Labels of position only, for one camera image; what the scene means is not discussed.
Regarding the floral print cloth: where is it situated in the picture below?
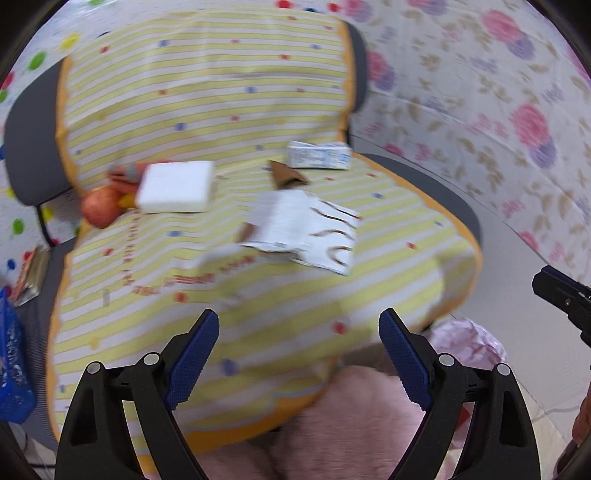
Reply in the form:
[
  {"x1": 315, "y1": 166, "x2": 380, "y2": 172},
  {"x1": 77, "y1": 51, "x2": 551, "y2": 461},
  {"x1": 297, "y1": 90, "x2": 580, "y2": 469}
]
[{"x1": 342, "y1": 0, "x2": 591, "y2": 287}]

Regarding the pink plastic bag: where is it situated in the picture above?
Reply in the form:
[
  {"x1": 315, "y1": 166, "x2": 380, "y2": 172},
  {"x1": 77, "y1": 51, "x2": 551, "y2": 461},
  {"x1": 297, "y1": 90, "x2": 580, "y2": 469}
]
[{"x1": 429, "y1": 318, "x2": 508, "y2": 370}]

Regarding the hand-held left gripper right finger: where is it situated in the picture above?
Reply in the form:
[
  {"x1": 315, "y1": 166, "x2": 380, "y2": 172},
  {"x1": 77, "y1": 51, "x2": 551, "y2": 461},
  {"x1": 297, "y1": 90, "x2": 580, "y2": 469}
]
[{"x1": 379, "y1": 308, "x2": 541, "y2": 480}]

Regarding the white blue milk carton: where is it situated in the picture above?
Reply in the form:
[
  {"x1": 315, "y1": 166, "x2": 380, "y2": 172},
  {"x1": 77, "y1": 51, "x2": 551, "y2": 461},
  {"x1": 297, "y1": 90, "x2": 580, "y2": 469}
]
[{"x1": 286, "y1": 141, "x2": 352, "y2": 171}]

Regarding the yellow striped cloth cover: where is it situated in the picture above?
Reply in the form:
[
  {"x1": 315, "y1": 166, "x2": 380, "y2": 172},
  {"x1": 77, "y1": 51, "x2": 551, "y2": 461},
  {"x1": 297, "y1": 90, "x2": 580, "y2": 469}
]
[{"x1": 46, "y1": 11, "x2": 483, "y2": 478}]

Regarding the orange toy with grey knob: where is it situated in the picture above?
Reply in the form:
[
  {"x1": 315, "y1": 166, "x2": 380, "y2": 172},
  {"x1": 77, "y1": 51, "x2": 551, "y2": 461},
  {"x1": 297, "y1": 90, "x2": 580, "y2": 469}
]
[{"x1": 107, "y1": 162, "x2": 151, "y2": 208}]

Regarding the pink fluffy cushion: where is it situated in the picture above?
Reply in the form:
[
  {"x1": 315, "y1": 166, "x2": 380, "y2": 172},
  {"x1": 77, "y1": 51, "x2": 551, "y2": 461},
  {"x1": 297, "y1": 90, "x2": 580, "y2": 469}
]
[{"x1": 185, "y1": 360, "x2": 472, "y2": 480}]

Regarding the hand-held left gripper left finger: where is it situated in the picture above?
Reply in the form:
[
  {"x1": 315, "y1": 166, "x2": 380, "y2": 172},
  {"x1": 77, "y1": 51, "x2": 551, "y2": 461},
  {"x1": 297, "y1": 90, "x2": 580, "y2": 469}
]
[{"x1": 54, "y1": 308, "x2": 220, "y2": 480}]

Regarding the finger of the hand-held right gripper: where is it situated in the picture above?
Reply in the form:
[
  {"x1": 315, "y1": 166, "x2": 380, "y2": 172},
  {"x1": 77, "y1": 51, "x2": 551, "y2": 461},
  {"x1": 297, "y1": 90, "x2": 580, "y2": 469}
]
[
  {"x1": 566, "y1": 305, "x2": 591, "y2": 349},
  {"x1": 532, "y1": 264, "x2": 591, "y2": 308}
]

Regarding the red apple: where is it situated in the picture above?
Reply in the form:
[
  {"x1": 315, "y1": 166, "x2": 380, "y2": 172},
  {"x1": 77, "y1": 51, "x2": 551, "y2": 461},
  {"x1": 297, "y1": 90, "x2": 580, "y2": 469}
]
[{"x1": 81, "y1": 185, "x2": 125, "y2": 229}]

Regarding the white brown carton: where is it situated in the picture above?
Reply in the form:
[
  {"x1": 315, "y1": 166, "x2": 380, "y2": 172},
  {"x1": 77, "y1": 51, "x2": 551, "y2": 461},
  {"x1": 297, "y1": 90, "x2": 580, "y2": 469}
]
[{"x1": 238, "y1": 188, "x2": 362, "y2": 277}]

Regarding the white foam block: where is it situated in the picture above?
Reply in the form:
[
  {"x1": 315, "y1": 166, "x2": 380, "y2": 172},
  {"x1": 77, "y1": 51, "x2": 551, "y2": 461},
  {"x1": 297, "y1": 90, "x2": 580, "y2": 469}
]
[{"x1": 135, "y1": 160, "x2": 218, "y2": 214}]

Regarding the blue plastic basket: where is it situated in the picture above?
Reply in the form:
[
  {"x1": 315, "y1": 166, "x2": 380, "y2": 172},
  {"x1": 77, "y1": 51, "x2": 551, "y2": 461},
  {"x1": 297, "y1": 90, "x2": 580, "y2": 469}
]
[{"x1": 0, "y1": 286, "x2": 37, "y2": 423}]

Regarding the grey office chair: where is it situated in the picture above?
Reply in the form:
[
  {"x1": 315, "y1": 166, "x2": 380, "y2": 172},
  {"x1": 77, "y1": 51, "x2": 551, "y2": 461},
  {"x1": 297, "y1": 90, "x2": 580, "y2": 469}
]
[{"x1": 2, "y1": 21, "x2": 483, "y2": 462}]

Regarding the brown cardboard piece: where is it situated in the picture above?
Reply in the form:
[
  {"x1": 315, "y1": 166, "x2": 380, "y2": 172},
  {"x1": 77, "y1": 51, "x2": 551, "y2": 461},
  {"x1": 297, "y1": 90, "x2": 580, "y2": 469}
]
[{"x1": 268, "y1": 160, "x2": 311, "y2": 190}]

